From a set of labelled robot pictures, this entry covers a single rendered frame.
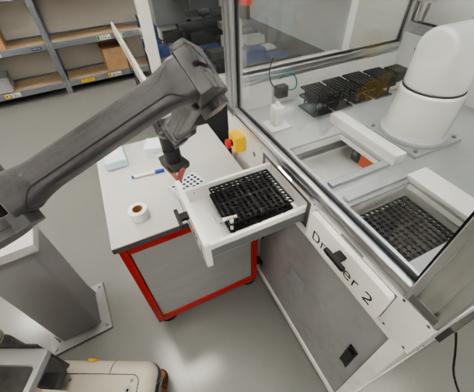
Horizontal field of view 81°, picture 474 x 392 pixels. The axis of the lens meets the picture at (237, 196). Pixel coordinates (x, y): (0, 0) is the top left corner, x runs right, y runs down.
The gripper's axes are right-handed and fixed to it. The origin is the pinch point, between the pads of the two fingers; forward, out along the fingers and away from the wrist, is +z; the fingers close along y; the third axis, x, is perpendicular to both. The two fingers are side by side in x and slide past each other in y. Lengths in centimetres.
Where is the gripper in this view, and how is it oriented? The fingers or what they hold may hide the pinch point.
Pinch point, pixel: (179, 179)
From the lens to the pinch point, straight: 104.2
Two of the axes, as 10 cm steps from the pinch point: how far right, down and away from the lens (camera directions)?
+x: -7.3, 5.2, -4.5
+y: -6.8, -5.0, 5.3
